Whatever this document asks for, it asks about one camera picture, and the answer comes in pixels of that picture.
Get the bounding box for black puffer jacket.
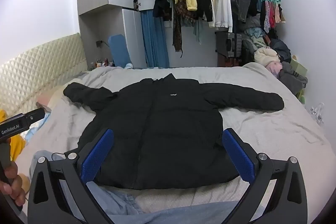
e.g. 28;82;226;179
63;73;285;190

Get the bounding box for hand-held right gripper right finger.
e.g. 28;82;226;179
222;127;308;224

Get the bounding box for light blue cloth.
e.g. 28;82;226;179
25;111;52;141

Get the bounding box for white plastic hangers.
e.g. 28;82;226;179
310;103;325;125

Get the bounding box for group of small bottles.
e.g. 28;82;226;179
94;57;115;68

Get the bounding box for white hoodie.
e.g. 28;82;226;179
214;0;234;33

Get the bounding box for colourful small hanging garments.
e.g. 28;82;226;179
262;0;286;34

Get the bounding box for cream quilted headboard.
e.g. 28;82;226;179
0;33;88;119

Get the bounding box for blue padded board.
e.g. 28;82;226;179
108;34;131;68

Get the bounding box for light grey bed blanket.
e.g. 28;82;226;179
22;61;334;214

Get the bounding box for brown patterned scarf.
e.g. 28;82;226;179
172;0;196;52

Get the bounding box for person's left hand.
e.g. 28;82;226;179
0;160;27;208

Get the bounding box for green box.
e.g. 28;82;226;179
289;55;308;75

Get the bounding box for person's blue jeans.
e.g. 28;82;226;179
29;151;238;224

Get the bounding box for pile of mixed clothes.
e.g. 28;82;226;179
241;15;309;104

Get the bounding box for blue curtain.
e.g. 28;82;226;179
140;9;170;69

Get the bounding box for grey-green hanging scarf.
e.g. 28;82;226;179
192;18;204;45

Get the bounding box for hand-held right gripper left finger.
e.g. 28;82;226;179
28;128;116;224

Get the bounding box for yellow cloth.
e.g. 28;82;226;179
0;109;27;161

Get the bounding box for pink pillow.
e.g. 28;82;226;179
35;88;66;112

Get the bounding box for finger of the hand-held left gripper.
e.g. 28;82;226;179
25;107;46;126

